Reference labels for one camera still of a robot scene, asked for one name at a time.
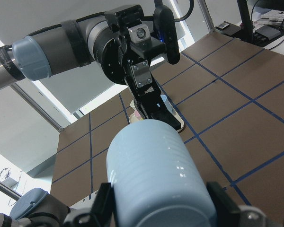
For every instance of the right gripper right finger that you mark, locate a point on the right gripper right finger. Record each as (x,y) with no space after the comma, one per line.
(229,214)

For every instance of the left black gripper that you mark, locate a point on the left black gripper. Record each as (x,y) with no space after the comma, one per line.
(124,48)

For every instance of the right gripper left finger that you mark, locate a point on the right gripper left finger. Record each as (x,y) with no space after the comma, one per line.
(99,214)

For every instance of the light blue ikea cup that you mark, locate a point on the light blue ikea cup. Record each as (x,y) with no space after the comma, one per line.
(155,180)

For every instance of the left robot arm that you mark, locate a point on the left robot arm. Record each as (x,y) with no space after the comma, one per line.
(55,49)

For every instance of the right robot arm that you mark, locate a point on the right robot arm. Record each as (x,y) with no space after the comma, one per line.
(37,208)

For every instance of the cream white cup on tray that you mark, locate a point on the cream white cup on tray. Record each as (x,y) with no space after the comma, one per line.
(132,105)

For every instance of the blue cup on tray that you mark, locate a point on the blue cup on tray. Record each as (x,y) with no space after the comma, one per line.
(165,100)

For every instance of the pink cup on tray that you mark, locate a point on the pink cup on tray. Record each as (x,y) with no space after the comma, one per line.
(137,114)

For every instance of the cream serving tray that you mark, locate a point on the cream serving tray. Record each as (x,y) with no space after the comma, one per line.
(133,118)

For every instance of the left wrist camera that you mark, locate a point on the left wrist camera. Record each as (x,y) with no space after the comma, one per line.
(164,26)

